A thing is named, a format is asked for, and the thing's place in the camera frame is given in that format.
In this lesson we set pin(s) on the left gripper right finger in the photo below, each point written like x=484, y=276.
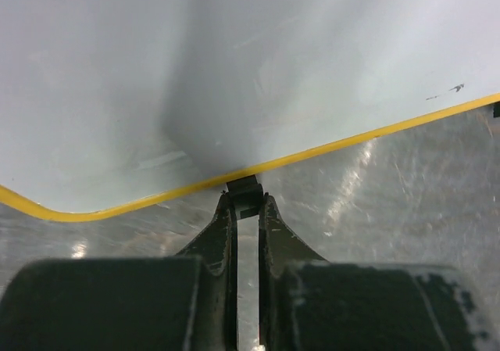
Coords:
x=309, y=303

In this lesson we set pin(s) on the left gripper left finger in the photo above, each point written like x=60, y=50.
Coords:
x=187, y=301

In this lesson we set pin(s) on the yellow framed whiteboard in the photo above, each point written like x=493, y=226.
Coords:
x=111, y=105

